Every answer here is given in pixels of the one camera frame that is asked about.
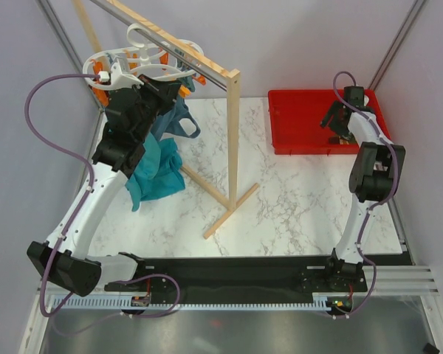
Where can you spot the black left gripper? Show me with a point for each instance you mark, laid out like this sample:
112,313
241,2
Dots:
166,92

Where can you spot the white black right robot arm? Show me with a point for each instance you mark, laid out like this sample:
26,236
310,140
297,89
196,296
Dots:
373,181

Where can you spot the white round clip hanger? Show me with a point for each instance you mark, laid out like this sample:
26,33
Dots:
141,58

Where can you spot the red plastic bin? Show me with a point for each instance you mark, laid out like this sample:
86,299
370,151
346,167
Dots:
295,117

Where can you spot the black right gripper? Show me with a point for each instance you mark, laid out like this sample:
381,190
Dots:
332,124

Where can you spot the orange clothespin holding cloth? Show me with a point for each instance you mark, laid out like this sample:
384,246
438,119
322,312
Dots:
184,92

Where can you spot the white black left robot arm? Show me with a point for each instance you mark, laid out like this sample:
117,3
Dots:
63,258

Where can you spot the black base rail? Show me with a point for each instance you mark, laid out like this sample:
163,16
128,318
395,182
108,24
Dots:
232,279

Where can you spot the orange clothespin top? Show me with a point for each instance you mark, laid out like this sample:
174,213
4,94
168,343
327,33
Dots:
163,60

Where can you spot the white slotted cable duct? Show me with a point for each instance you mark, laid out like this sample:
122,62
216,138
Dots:
131,302

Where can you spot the teal cloth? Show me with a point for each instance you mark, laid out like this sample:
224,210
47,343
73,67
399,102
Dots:
157,175

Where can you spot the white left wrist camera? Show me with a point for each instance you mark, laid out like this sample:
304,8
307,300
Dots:
118,73

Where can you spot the striped sock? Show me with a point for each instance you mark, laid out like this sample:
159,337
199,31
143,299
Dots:
338,140

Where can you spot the wooden drying rack frame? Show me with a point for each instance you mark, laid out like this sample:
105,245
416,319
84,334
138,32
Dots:
231,202

